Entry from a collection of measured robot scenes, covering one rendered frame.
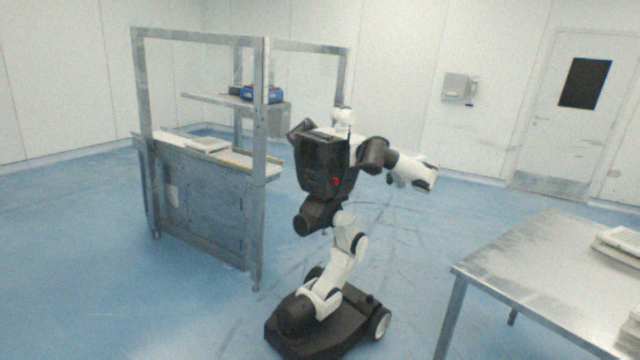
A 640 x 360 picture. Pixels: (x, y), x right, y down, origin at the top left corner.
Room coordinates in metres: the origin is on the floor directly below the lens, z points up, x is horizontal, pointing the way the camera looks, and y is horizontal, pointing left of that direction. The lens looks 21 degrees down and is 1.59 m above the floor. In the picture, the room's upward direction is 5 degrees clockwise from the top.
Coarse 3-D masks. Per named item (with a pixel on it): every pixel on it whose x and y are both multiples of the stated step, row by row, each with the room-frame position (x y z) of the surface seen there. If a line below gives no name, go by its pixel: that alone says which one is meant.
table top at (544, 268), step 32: (544, 224) 1.57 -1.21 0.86; (576, 224) 1.61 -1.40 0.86; (480, 256) 1.20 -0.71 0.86; (512, 256) 1.23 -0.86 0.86; (544, 256) 1.25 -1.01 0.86; (576, 256) 1.28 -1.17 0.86; (608, 256) 1.30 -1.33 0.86; (480, 288) 1.03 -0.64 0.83; (512, 288) 1.01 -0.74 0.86; (544, 288) 1.02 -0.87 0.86; (576, 288) 1.04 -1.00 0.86; (608, 288) 1.06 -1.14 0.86; (544, 320) 0.87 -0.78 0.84; (576, 320) 0.87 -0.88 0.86; (608, 320) 0.88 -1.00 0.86; (608, 352) 0.75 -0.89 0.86
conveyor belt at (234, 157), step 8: (160, 136) 2.64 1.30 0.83; (168, 136) 2.66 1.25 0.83; (176, 136) 2.68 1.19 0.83; (176, 144) 2.46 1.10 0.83; (184, 152) 2.30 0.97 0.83; (232, 152) 2.39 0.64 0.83; (208, 160) 2.17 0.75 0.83; (232, 160) 2.20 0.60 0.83; (240, 160) 2.22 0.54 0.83; (248, 160) 2.23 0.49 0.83; (272, 168) 2.11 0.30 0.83; (280, 168) 2.16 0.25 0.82
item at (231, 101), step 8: (184, 96) 2.16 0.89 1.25; (192, 96) 2.13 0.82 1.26; (200, 96) 2.10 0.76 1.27; (208, 96) 2.11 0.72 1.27; (216, 96) 2.15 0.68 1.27; (224, 96) 2.18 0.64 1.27; (232, 96) 2.21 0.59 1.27; (240, 96) 2.23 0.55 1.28; (224, 104) 1.99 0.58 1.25; (232, 104) 1.96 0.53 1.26; (240, 104) 1.94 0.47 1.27; (248, 104) 1.96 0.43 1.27; (272, 104) 2.05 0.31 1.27; (280, 104) 2.10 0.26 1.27
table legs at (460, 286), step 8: (456, 280) 1.11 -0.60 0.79; (456, 288) 1.11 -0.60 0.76; (464, 288) 1.09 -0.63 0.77; (456, 296) 1.10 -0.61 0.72; (464, 296) 1.11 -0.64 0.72; (456, 304) 1.09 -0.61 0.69; (448, 312) 1.11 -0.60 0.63; (456, 312) 1.09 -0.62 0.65; (512, 312) 1.78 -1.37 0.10; (448, 320) 1.10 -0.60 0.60; (456, 320) 1.10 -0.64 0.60; (512, 320) 1.77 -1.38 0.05; (448, 328) 1.10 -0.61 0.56; (440, 336) 1.11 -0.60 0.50; (448, 336) 1.09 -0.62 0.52; (440, 344) 1.11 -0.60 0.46; (448, 344) 1.10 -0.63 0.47; (440, 352) 1.10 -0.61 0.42
